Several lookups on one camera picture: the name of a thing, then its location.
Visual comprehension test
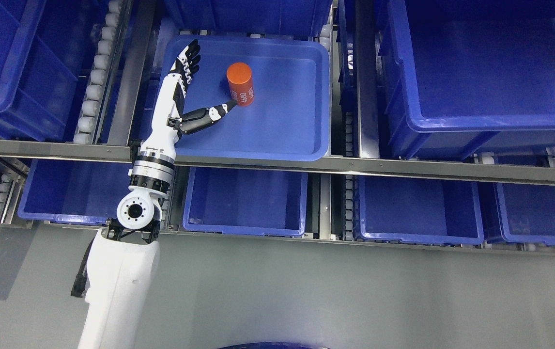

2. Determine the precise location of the large blue bin top right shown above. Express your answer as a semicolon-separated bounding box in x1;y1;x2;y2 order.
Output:
378;0;555;159

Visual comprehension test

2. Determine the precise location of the orange cylindrical capacitor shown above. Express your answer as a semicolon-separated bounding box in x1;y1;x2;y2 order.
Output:
226;62;255;106

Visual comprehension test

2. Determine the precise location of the large blue bin top left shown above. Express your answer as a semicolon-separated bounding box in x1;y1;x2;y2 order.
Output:
0;0;108;142

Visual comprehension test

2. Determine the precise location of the large blue bin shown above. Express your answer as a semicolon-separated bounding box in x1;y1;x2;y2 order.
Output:
378;0;555;159
0;0;108;142

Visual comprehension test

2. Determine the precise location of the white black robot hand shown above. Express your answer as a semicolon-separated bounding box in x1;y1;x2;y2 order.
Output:
140;38;237;156

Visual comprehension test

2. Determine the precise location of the blue bin top middle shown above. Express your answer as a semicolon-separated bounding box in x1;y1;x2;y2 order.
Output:
163;0;333;37

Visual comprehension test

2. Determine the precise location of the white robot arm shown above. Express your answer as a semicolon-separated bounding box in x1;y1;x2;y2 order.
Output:
78;142;176;349

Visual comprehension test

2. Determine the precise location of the blue shallow tray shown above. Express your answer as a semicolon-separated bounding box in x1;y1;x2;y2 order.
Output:
161;35;331;161

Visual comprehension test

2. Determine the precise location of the blue bin far right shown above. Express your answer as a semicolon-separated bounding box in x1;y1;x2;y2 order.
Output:
490;183;555;246

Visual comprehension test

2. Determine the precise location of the blue bin lower left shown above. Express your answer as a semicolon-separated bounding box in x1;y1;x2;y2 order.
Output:
18;159;132;225

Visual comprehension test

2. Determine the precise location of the white roller track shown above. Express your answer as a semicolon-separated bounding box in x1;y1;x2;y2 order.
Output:
73;0;124;145

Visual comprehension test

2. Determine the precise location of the blue bin lower middle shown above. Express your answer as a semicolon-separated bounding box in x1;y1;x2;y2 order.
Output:
182;167;308;237

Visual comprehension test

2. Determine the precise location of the metal shelf rack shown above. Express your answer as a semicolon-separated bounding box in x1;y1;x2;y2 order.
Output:
0;0;555;244

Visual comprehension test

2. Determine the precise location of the blue bin lower right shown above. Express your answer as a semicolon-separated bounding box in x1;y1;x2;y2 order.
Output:
353;176;485;245

